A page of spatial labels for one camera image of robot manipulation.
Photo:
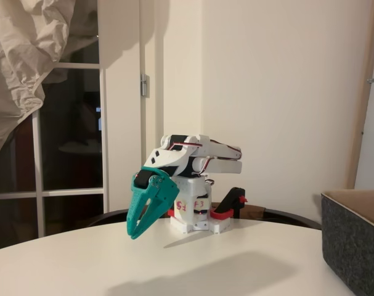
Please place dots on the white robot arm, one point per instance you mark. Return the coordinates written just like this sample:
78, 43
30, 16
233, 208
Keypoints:
223, 166

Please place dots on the dark grey felt bin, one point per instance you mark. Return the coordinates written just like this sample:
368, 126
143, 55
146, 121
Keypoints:
350, 246

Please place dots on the black red table clamp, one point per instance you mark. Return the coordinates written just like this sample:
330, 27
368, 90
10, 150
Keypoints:
171, 213
231, 198

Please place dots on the yellow label F5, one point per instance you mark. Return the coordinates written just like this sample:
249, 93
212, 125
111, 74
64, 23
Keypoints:
182, 206

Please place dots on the yellow label F3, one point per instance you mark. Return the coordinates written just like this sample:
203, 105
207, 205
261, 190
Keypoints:
200, 205

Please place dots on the white glazed door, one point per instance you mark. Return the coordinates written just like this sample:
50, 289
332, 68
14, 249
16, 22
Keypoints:
104, 129

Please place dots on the silver door hinge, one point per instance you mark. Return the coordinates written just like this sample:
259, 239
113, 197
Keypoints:
144, 86

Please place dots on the dark curved chair back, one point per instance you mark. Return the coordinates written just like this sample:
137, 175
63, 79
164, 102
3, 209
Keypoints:
285, 217

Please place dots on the beige crumpled curtain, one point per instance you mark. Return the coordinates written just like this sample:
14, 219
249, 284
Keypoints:
20, 61

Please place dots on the wooden frame with pale panel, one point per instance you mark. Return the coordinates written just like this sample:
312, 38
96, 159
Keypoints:
362, 108

